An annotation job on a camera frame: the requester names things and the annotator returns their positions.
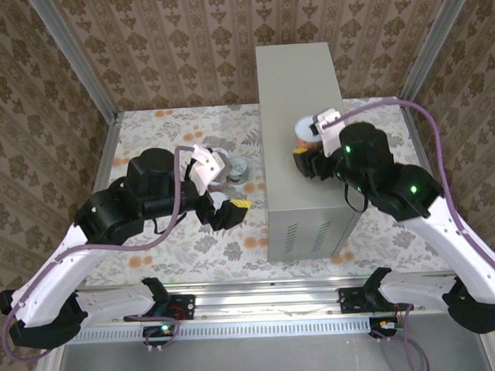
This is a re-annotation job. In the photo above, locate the floral tablecloth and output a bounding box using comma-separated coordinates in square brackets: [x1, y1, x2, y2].
[76, 96, 458, 288]

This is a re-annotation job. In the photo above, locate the aluminium frame post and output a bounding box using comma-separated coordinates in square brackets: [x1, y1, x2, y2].
[395, 0, 488, 103]
[26, 0, 121, 125]

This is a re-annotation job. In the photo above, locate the peach label can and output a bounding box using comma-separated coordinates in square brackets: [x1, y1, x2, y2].
[293, 114, 324, 152]

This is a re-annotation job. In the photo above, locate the grey metal tray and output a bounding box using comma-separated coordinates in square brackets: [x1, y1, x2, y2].
[31, 326, 495, 371]

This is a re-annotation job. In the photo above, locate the small controller board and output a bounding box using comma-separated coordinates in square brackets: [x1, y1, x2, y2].
[141, 324, 176, 348]
[368, 316, 404, 340]

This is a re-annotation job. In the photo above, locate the aluminium table side rail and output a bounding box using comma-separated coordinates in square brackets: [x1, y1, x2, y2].
[398, 95, 439, 181]
[69, 114, 128, 288]

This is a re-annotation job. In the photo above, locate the slotted grey cable duct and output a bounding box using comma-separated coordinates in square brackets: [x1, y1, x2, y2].
[67, 316, 378, 344]

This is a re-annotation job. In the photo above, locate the silver pull-tab lid can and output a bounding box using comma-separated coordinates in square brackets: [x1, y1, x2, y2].
[227, 158, 251, 186]

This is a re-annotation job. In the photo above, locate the grey metal box counter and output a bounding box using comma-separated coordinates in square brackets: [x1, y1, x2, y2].
[254, 41, 365, 262]

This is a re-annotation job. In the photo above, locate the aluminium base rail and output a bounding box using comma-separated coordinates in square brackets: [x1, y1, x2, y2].
[76, 272, 460, 325]

